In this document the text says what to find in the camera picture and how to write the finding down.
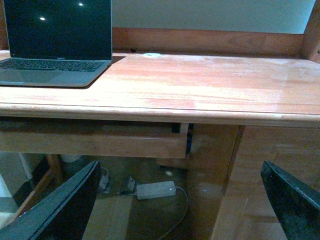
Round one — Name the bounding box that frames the white power cable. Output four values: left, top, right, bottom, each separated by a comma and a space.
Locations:
139, 185, 189, 240

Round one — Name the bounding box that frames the wooden keyboard tray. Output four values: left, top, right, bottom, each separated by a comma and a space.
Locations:
0, 118, 189, 159

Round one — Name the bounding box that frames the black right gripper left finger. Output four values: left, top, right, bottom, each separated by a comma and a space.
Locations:
0, 161, 101, 240

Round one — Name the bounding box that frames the white power strip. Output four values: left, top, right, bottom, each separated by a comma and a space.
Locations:
136, 181, 177, 200

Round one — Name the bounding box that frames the white wall plug adapter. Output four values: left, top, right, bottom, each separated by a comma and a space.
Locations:
98, 167, 110, 194

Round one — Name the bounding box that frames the wooden desk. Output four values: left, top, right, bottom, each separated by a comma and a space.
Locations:
0, 1, 320, 240

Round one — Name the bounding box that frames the grey open laptop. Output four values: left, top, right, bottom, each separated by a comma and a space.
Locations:
0, 0, 113, 88

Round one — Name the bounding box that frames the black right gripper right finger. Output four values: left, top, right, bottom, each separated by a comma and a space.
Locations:
260, 161, 320, 240

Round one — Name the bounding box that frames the white cable grommet cap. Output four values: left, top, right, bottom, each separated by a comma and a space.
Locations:
143, 52, 162, 58

